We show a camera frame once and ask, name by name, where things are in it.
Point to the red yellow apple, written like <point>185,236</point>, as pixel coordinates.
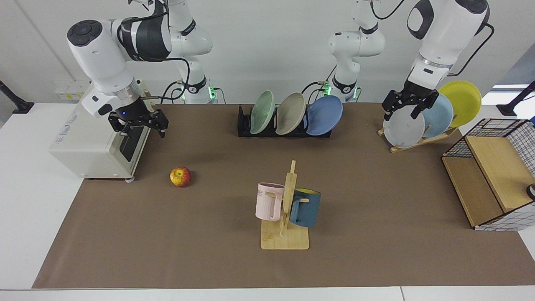
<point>180,177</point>

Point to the light blue plate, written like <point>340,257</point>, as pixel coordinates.
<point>439,119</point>

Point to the grey plate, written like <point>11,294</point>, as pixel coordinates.
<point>403,131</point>

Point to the wooden plate rack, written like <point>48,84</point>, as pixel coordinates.
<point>418,142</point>

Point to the yellow plate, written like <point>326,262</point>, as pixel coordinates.
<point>464,102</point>

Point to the black dish rack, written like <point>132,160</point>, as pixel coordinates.
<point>244,125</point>

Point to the beige plate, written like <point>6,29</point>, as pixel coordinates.
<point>291,113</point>

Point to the pale green plate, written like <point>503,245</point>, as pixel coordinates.
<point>262,112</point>

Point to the pale toaster oven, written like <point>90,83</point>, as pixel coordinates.
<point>83,146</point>

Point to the brown table cloth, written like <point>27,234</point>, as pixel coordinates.
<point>376,217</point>

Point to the dark blue cup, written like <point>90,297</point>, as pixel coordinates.
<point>307,211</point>

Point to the pink cup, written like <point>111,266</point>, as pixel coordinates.
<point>266,205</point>

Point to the small dark round object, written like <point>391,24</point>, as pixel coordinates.
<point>531,191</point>

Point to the wooden cup stand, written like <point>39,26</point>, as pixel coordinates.
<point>288,240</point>

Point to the white wall socket box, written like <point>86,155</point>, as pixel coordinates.
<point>69,92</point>

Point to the black mount stand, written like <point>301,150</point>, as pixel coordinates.
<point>508,109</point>
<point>19,105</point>

